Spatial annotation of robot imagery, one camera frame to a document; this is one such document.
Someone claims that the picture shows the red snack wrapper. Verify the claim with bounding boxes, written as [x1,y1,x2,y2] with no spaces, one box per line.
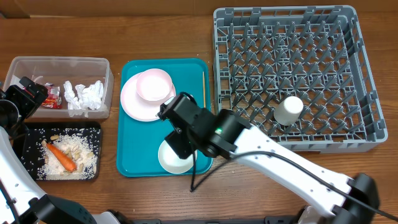
[42,83,62,109]

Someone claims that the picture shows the white tissue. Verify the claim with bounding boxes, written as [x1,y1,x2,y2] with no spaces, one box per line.
[75,80,104,110]
[63,81,80,110]

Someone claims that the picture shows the orange carrot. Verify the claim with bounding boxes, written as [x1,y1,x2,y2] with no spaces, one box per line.
[46,144,77,172]

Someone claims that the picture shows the food scraps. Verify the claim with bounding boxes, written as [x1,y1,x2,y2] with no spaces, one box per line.
[21,128,102,180]

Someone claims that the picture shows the pink bowl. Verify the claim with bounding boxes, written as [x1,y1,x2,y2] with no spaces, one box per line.
[136,68,173,101]

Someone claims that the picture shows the white paper cup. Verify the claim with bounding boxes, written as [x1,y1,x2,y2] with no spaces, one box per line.
[274,96,303,126]

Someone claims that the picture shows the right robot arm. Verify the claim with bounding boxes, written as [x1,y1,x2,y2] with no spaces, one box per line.
[158,92,380,223]

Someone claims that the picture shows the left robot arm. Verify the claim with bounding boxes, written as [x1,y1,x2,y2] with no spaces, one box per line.
[1,77,121,224]

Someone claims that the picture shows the grey dishwasher rack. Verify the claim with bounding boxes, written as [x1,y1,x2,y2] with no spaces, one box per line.
[213,6,388,153]

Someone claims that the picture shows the clear plastic bin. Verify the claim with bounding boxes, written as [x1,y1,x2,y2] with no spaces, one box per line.
[3,56,114,119]

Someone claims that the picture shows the black plastic tray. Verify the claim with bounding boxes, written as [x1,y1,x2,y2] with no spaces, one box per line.
[12,121,103,180]

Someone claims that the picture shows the teal serving tray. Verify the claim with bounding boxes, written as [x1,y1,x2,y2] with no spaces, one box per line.
[116,58,211,177]

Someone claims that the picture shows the white bowl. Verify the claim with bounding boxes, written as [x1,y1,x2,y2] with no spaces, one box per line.
[158,141,193,174]

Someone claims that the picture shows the wooden chopstick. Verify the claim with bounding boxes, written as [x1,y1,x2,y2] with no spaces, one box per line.
[202,72,206,108]

